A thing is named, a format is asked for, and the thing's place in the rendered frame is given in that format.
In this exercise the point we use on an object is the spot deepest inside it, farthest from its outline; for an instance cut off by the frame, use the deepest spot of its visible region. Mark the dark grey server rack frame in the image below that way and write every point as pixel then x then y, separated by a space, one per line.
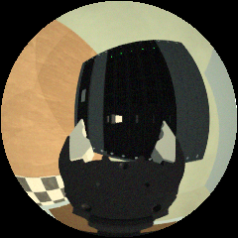
pixel 123 94

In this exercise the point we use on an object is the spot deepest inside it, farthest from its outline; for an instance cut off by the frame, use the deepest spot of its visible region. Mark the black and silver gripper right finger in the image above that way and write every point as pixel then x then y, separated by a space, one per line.
pixel 168 153

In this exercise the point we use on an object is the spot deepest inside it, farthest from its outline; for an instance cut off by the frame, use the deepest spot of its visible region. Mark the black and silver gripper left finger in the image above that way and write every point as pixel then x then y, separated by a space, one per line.
pixel 75 151

